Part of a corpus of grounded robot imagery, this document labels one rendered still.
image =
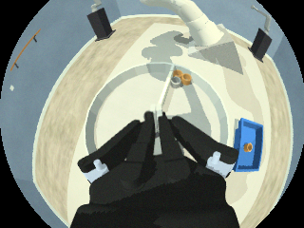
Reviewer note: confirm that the blue shallow tray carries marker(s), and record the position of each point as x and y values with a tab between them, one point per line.
248	132

